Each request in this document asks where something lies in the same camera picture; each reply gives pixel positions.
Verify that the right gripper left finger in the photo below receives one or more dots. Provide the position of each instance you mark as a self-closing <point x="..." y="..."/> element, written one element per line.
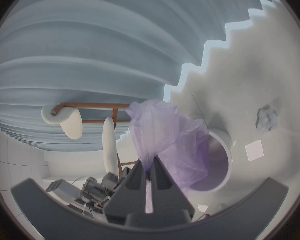
<point x="125" y="201"/>

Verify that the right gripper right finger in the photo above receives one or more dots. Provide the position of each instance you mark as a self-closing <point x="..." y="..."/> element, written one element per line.
<point x="170" y="201"/>

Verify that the purple plastic bag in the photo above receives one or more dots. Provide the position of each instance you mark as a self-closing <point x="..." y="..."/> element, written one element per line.
<point x="165" y="134"/>

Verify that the white trash bin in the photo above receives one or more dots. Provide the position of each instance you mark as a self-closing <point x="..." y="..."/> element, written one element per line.
<point x="226" y="156"/>

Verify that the cream padded wooden chair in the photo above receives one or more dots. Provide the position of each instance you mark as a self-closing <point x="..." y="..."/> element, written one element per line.
<point x="65" y="119"/>

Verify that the crumpled white paper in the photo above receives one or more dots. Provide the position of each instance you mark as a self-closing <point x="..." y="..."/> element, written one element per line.
<point x="266" y="119"/>

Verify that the pale blue curtain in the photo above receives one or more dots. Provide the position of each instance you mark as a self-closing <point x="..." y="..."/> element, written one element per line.
<point x="115" y="46"/>

